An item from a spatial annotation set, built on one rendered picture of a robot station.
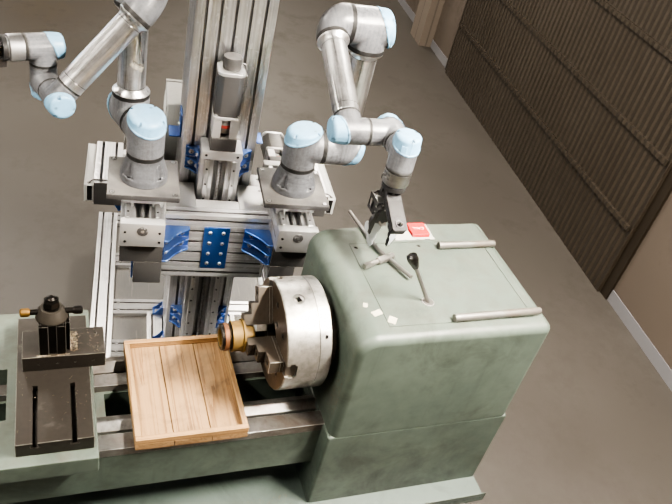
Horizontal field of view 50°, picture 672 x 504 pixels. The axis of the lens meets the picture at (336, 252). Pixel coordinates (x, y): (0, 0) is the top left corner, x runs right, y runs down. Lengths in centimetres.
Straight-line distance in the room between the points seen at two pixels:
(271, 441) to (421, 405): 44
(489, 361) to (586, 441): 169
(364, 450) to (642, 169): 275
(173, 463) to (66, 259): 197
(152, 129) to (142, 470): 99
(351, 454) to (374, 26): 126
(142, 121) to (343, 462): 118
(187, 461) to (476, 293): 94
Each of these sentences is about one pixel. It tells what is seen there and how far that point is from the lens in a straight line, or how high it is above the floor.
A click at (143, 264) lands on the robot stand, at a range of 244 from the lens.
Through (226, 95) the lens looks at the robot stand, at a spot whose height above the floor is 146.
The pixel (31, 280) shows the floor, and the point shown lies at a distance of 379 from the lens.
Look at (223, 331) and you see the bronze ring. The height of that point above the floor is 111.
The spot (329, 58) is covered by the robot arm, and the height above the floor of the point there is 170.
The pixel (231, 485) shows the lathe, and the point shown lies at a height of 54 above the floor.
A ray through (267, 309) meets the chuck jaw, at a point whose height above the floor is 115.
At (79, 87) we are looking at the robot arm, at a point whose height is 151.
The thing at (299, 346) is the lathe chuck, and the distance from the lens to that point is 190.
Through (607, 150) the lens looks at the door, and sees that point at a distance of 472.
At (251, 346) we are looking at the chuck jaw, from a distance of 197.
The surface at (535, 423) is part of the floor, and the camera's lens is 367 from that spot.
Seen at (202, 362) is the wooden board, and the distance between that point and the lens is 220.
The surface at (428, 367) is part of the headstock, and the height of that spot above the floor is 113.
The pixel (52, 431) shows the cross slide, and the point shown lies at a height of 97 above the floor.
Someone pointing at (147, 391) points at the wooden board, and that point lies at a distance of 212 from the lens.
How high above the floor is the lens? 250
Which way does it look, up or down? 37 degrees down
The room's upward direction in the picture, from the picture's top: 15 degrees clockwise
